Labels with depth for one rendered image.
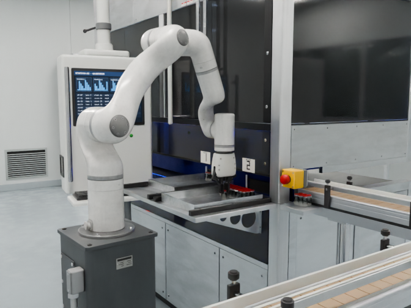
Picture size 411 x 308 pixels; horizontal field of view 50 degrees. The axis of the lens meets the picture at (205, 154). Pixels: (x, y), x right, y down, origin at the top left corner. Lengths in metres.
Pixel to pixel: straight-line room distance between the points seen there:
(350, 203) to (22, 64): 5.91
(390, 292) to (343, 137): 1.23
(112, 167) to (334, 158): 1.04
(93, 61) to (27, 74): 4.59
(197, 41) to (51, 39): 5.58
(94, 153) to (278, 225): 0.82
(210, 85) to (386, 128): 1.01
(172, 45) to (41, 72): 5.62
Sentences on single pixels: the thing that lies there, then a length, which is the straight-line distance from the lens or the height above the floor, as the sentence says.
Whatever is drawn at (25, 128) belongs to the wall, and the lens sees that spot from 7.01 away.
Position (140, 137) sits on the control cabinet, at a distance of 2.54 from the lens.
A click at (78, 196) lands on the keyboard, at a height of 0.82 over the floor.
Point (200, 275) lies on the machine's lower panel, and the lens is 2.43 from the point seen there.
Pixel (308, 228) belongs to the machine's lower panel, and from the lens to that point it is 2.00.
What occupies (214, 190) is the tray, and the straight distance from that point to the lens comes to 2.01.
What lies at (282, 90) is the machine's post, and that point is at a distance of 1.79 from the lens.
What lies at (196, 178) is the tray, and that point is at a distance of 2.36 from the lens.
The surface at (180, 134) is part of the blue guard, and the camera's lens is 2.42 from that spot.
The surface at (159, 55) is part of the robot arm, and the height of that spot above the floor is 1.46.
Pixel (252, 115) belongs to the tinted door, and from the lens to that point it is 1.93.
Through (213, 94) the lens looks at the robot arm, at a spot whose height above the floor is 1.33.
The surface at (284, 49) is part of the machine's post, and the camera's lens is 1.81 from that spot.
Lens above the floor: 1.30
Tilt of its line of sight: 7 degrees down
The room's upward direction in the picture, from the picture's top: straight up
